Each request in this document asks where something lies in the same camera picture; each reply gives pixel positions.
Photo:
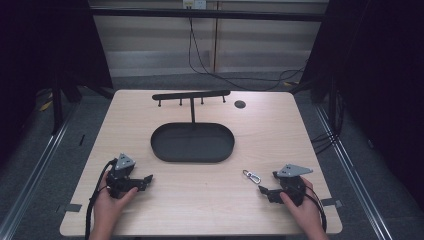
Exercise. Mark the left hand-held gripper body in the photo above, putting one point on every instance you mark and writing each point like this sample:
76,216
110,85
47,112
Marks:
120,180

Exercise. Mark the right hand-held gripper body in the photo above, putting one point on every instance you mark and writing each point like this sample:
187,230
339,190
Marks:
293,186

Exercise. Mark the person's right hand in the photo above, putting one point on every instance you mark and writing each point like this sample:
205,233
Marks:
305,213

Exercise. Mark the person's left hand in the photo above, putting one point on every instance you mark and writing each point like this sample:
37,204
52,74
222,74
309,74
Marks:
108,206

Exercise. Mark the grey tape strip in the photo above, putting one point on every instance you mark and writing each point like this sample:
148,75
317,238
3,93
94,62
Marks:
331,202
72,208

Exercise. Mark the black key rack with tray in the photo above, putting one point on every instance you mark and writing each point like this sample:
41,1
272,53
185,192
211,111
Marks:
192,143

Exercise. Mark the black round table grommet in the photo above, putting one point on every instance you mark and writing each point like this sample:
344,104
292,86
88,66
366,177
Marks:
240,104

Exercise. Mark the black metal stand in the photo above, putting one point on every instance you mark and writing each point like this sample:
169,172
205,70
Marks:
57,106

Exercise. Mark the yellow floor tape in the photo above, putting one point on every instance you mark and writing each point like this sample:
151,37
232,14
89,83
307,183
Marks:
46,106

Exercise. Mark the black curtain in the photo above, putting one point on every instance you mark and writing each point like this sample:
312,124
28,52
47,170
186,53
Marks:
43,50
380,83

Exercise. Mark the metal floor rail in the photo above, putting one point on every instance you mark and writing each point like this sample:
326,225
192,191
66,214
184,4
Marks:
353,173
40,166

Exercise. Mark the black horizontal frame bar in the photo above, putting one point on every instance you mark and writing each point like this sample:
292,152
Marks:
206,14

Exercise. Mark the white wall outlet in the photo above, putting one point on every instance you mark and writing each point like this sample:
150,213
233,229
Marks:
194,4

